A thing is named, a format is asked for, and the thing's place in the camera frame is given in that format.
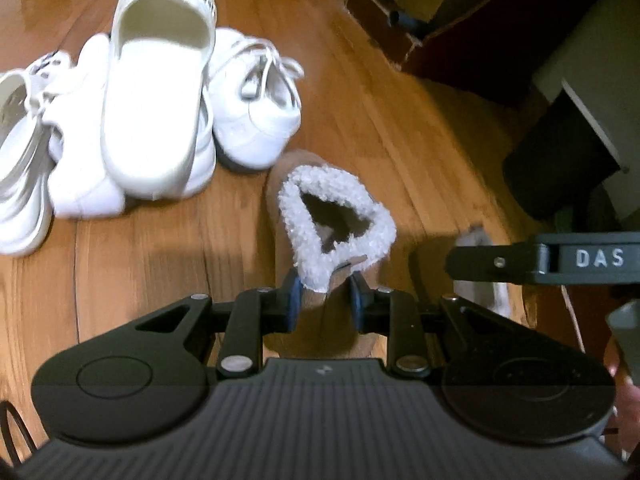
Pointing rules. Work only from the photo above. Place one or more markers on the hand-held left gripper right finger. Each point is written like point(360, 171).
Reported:
point(357, 305)

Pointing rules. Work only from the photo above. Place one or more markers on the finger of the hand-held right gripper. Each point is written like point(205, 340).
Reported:
point(495, 262)

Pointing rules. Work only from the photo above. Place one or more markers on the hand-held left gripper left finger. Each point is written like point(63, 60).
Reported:
point(295, 305)

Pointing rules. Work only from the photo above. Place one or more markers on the pale grey shoe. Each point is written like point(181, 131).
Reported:
point(482, 300)

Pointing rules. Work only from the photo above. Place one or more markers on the tan fleece-lined slipper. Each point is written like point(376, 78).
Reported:
point(340, 230)

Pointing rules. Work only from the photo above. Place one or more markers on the white lace-up sneaker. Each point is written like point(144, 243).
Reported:
point(250, 110)
point(75, 180)

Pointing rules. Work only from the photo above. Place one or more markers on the white slide sandal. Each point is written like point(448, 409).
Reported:
point(17, 170)
point(150, 90)

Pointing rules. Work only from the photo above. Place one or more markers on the person's right hand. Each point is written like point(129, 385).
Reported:
point(627, 410)

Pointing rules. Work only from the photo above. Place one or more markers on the grey white box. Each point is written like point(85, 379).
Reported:
point(600, 50)

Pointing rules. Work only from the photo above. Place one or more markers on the dark red cabinet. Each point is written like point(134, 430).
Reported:
point(500, 25)

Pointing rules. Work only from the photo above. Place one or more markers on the brown cardboard tray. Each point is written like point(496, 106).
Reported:
point(372, 7)

